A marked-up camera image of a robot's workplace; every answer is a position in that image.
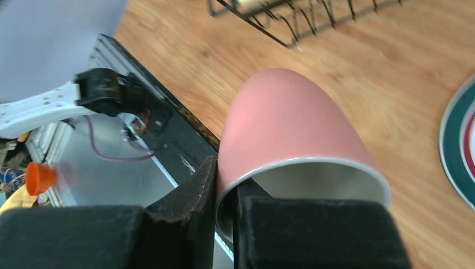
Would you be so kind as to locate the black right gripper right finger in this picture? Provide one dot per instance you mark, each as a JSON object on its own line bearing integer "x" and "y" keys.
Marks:
{"x": 313, "y": 233}

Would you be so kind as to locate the white plate green lettered rim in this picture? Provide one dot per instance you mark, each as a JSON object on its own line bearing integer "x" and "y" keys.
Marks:
{"x": 456, "y": 142}

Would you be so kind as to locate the pink cup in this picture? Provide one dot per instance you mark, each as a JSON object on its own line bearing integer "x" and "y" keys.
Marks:
{"x": 287, "y": 134}

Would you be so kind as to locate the black wire dish rack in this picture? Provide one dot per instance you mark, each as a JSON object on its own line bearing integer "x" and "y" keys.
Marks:
{"x": 289, "y": 22}

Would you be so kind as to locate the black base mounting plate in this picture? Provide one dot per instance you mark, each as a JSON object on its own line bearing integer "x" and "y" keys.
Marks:
{"x": 179, "y": 139}

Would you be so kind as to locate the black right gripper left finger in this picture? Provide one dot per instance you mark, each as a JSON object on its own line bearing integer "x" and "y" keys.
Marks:
{"x": 177, "y": 231}

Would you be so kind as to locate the orange plastic cup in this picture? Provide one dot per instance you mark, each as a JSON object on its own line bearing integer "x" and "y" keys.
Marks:
{"x": 39, "y": 178}

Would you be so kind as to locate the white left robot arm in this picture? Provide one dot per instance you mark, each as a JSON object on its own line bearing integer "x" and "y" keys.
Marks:
{"x": 98, "y": 90}

